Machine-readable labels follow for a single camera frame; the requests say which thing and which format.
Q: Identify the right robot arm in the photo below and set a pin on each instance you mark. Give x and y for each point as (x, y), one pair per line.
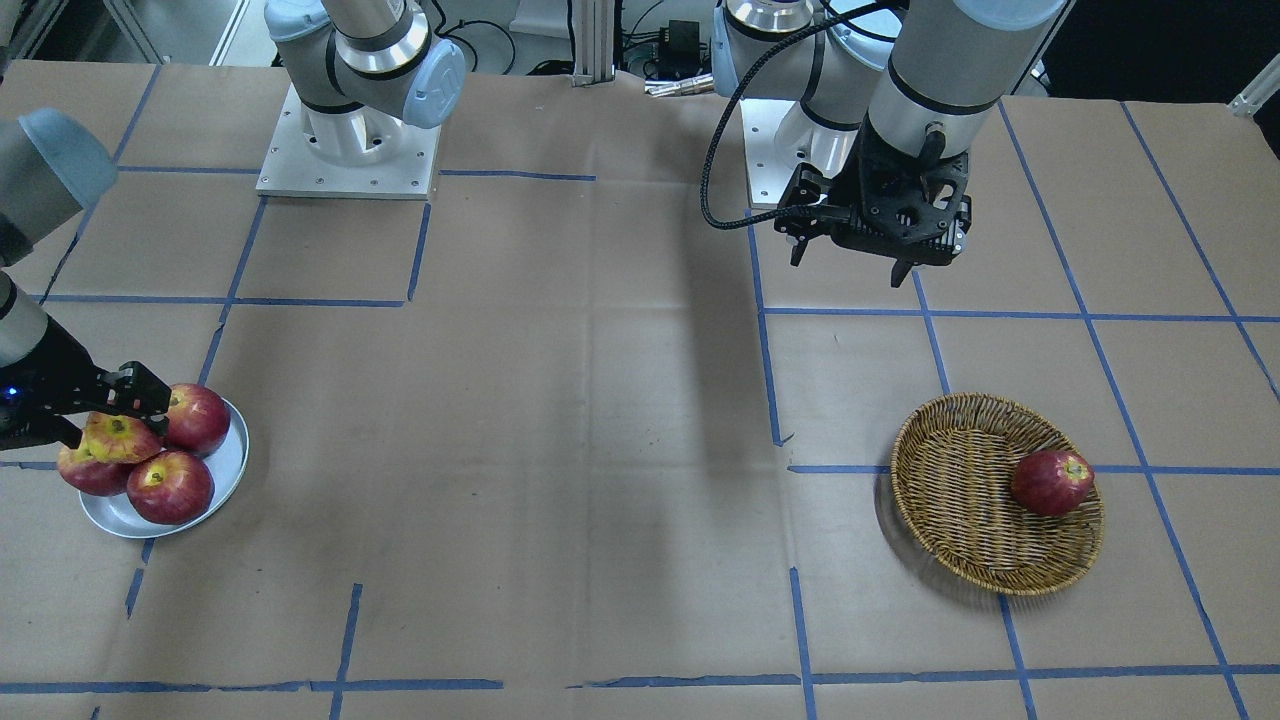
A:
(371, 83)

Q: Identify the round wicker basket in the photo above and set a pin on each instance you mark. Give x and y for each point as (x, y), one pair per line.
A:
(951, 470)

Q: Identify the red apple on plate side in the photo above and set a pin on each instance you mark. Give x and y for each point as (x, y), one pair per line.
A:
(81, 470)

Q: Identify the red apple on plate back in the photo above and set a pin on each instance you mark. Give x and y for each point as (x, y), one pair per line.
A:
(198, 419)

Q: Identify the red yellow apple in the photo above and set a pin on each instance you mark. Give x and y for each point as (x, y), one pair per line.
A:
(119, 439)

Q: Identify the grey round plate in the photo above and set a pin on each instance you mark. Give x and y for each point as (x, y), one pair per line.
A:
(117, 517)

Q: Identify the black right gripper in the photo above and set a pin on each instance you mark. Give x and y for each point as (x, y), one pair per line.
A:
(48, 378)

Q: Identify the red apple on plate front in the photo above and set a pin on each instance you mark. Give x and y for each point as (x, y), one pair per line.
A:
(171, 488)

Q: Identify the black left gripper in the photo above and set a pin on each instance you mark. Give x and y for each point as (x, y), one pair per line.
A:
(847, 187)

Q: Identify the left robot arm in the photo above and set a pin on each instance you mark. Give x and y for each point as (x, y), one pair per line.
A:
(898, 91)

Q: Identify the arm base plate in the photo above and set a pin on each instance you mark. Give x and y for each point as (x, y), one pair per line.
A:
(361, 154)
(770, 150)

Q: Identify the dark red apple in basket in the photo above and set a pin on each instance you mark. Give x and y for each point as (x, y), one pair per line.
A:
(1052, 482)

